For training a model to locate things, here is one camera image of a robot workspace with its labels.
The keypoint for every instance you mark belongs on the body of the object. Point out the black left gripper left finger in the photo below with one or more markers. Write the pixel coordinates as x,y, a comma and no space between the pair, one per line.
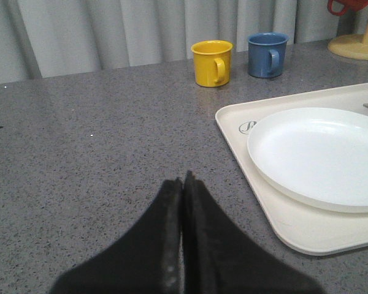
144,260

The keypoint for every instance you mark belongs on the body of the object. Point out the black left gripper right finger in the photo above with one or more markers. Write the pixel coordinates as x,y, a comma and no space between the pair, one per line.
220,258

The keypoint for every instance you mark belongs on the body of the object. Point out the white round plate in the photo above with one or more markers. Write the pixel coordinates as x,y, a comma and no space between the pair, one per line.
317,156

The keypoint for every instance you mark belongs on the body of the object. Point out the beige rabbit serving tray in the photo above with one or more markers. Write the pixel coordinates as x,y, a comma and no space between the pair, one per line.
303,228

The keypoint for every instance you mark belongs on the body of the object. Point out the yellow enamel mug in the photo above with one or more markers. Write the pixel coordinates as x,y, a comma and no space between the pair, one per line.
212,62

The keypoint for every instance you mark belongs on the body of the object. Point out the blue enamel mug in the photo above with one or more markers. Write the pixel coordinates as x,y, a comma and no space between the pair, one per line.
266,54

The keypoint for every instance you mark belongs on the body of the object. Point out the wooden mug tree stand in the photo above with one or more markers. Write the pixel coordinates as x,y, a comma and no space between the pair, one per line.
353,46

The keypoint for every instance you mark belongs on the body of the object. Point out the red enamel mug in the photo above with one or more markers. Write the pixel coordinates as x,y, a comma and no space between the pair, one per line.
346,5

